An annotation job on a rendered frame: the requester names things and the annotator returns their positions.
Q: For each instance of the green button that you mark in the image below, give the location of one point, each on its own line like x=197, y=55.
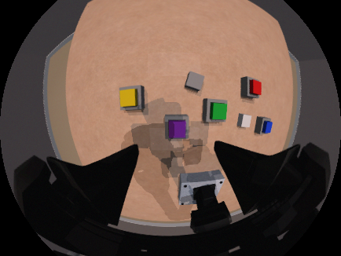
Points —
x=214, y=110

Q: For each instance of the purple button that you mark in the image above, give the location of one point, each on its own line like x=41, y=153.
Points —
x=176, y=127

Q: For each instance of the blue button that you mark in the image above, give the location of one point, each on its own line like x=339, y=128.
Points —
x=263, y=125

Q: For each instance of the yellow button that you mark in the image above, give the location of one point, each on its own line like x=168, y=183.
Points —
x=132, y=97

